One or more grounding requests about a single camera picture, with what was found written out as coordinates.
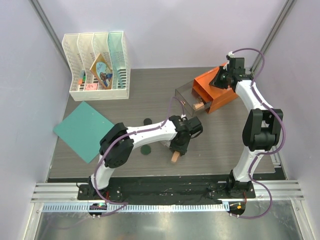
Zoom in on round BB cream bottle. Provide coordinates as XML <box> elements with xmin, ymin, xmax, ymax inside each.
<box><xmin>192</xmin><ymin>101</ymin><xmax>206</xmax><ymax>111</ymax></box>

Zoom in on clear drawer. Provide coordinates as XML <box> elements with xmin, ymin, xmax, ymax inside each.
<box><xmin>175</xmin><ymin>81</ymin><xmax>212</xmax><ymax>117</ymax></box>

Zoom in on clear tube bottle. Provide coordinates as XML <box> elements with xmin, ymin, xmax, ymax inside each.
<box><xmin>161</xmin><ymin>140</ymin><xmax>171</xmax><ymax>148</ymax></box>

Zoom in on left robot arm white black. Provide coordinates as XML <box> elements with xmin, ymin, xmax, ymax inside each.
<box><xmin>88</xmin><ymin>115</ymin><xmax>203</xmax><ymax>200</ymax></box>

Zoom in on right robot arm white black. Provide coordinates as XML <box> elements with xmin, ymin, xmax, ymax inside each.
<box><xmin>210</xmin><ymin>54</ymin><xmax>283</xmax><ymax>198</ymax></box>

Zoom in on orange drawer box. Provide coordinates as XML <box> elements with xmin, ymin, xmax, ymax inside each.
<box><xmin>192</xmin><ymin>66</ymin><xmax>238</xmax><ymax>114</ymax></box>

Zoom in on black round cap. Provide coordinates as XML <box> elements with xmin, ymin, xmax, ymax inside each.
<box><xmin>143</xmin><ymin>118</ymin><xmax>153</xmax><ymax>126</ymax></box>

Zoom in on dark green round lid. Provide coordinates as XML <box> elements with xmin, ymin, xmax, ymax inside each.
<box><xmin>140</xmin><ymin>144</ymin><xmax>152</xmax><ymax>156</ymax></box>

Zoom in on teal cutting mat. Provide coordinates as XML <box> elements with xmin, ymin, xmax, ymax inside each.
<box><xmin>53</xmin><ymin>101</ymin><xmax>114</xmax><ymax>164</ymax></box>

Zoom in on illustrated book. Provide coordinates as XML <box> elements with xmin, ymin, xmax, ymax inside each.
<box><xmin>90</xmin><ymin>53</ymin><xmax>113</xmax><ymax>90</ymax></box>

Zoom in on pink sticky note pad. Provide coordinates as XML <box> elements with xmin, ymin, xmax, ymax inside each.
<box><xmin>85</xmin><ymin>83</ymin><xmax>99</xmax><ymax>91</ymax></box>

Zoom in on white mesh file organizer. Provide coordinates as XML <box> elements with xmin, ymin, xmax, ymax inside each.
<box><xmin>61</xmin><ymin>31</ymin><xmax>131</xmax><ymax>102</ymax></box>

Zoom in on teal folder in organizer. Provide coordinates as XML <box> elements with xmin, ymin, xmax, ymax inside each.
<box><xmin>107</xmin><ymin>31</ymin><xmax>127</xmax><ymax>89</ymax></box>

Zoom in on orange green markers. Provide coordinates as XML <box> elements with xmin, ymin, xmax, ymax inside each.
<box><xmin>78</xmin><ymin>70</ymin><xmax>86</xmax><ymax>85</ymax></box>

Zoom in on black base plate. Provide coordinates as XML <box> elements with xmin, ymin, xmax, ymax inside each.
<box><xmin>77</xmin><ymin>175</ymin><xmax>256</xmax><ymax>203</ymax></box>

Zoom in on aluminium rail frame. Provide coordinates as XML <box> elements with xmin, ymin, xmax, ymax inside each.
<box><xmin>24</xmin><ymin>175</ymin><xmax>315</xmax><ymax>240</ymax></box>

